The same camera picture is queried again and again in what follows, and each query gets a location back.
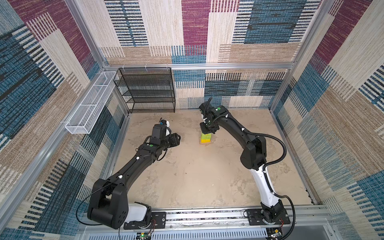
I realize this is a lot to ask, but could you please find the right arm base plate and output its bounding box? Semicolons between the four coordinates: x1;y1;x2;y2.
245;209;291;226

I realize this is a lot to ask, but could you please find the white mesh wall basket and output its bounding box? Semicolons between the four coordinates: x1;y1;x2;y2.
65;72;117;135

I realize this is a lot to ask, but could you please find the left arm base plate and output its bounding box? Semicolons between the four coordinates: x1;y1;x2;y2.
123;212;167;230

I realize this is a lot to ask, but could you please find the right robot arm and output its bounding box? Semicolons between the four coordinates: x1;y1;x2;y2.
199;102;291;225

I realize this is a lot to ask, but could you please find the black mesh wire shelf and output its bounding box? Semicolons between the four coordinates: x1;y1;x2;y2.
115;67;176;114

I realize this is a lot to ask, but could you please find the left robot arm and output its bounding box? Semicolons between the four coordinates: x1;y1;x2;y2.
85;133;182;230

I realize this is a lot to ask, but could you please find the aluminium front rail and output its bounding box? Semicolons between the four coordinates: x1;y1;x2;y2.
75;205;341;240

